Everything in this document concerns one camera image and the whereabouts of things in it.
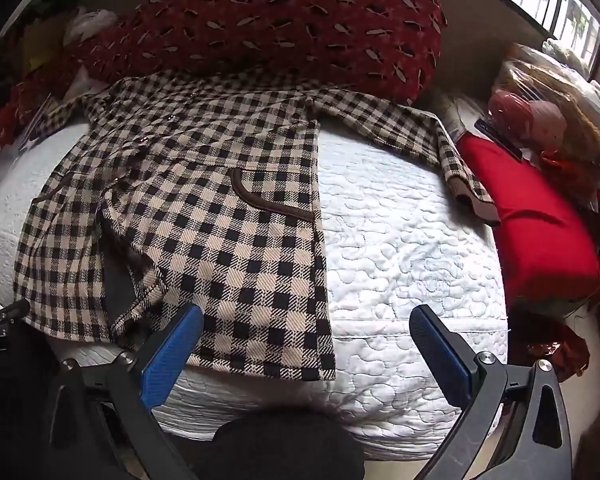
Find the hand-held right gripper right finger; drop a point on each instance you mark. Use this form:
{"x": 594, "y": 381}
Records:
{"x": 440, "y": 355}

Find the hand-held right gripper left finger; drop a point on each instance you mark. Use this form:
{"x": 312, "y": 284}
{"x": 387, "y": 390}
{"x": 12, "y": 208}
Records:
{"x": 172, "y": 355}

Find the clear plastic bag of clothes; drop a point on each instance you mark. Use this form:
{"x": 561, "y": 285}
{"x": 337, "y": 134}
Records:
{"x": 545, "y": 95}

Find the white plastic bag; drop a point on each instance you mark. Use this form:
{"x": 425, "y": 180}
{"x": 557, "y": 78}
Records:
{"x": 90, "y": 25}

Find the red shiny wrapping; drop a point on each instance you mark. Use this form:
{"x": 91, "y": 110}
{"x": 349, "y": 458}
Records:
{"x": 565, "y": 350}

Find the black flat case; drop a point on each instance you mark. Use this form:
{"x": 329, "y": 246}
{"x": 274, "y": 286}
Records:
{"x": 500, "y": 140}

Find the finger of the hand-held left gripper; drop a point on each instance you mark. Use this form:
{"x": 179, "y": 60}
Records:
{"x": 10, "y": 311}

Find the red patterned blanket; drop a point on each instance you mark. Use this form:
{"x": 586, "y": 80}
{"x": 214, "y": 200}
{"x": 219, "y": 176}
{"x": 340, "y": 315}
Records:
{"x": 280, "y": 20}

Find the red cloth at bedside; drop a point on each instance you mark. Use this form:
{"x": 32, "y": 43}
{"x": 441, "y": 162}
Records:
{"x": 535, "y": 230}

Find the white quilted mattress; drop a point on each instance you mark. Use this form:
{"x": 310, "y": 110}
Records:
{"x": 405, "y": 260}

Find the beige black plaid coat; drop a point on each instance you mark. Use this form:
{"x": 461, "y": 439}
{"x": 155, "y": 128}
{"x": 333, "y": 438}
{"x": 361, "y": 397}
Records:
{"x": 230, "y": 185}

